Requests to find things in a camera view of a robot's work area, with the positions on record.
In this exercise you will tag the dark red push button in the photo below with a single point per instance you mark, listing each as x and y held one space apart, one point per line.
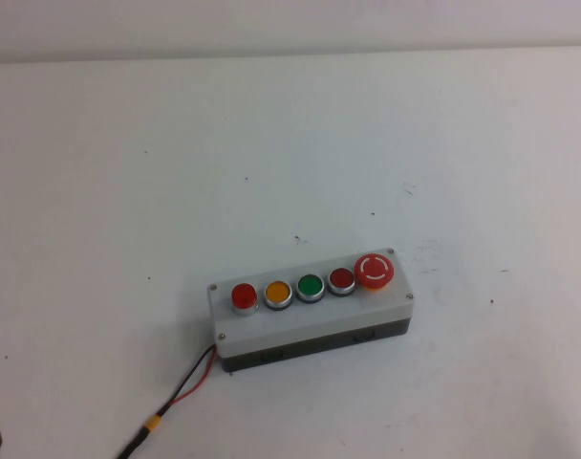
341 278

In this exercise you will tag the green push button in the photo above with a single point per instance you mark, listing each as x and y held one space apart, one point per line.
310 285

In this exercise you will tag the yellow push button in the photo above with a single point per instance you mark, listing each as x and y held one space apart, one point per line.
278 292

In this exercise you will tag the red indicator lamp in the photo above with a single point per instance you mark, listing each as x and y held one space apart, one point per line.
244 296

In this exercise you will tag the red emergency stop button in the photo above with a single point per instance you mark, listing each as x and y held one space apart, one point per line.
374 270

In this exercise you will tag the grey button control box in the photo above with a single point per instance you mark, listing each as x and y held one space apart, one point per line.
319 318

